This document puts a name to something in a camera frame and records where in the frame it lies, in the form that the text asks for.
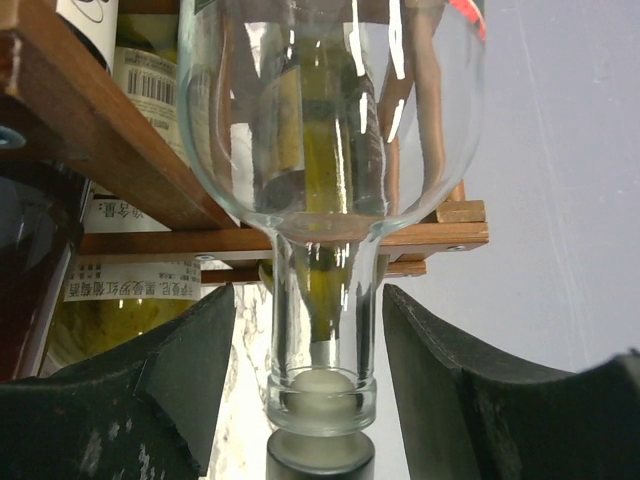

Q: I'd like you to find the dark bottle gold foil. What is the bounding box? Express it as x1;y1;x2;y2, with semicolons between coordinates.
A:
1;159;90;381

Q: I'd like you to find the clear bottle dark label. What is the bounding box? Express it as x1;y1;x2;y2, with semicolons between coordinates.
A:
178;1;487;479

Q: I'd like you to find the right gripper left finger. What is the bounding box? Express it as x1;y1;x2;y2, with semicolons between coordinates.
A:
1;284;236;479

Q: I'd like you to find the green bottle white label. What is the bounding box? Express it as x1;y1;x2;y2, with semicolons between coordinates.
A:
39;14;221;379

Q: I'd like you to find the brown wooden wine rack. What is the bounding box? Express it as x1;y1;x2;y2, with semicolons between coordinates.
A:
0;0;490;286

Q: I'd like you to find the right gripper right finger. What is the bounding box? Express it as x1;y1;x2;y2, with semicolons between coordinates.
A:
383;284;639;479

